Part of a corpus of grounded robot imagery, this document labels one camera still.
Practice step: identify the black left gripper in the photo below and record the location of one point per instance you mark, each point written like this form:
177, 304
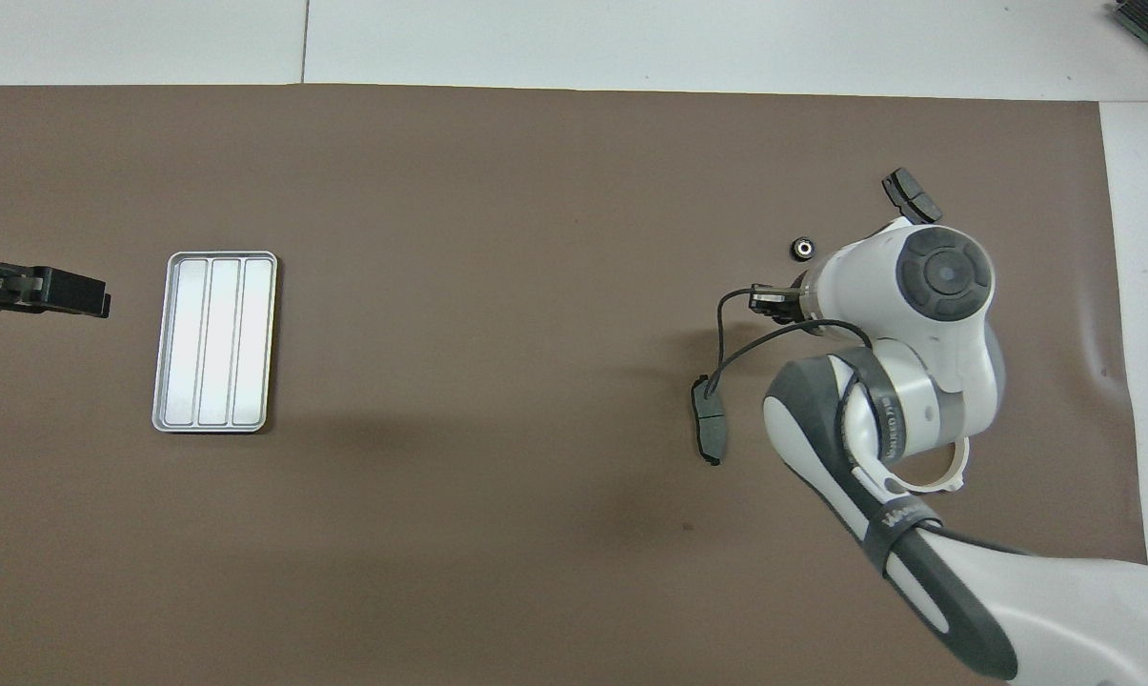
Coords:
10, 286

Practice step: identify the large black bearing gear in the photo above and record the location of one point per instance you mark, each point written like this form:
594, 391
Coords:
802, 249

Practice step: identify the silver metal tray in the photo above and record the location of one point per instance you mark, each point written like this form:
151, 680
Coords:
213, 343

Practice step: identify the brown table mat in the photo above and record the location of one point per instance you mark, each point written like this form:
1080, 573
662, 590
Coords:
535, 238

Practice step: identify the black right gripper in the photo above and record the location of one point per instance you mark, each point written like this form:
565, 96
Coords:
774, 303

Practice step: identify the white curved plastic bracket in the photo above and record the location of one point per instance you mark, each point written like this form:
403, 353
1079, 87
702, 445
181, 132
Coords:
931, 484

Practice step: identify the short grey brake pad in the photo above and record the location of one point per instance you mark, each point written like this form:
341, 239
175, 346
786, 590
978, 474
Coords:
907, 191

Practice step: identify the long grey brake pad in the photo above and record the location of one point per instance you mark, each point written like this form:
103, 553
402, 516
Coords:
708, 419

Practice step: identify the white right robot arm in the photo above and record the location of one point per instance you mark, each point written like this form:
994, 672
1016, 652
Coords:
945, 276

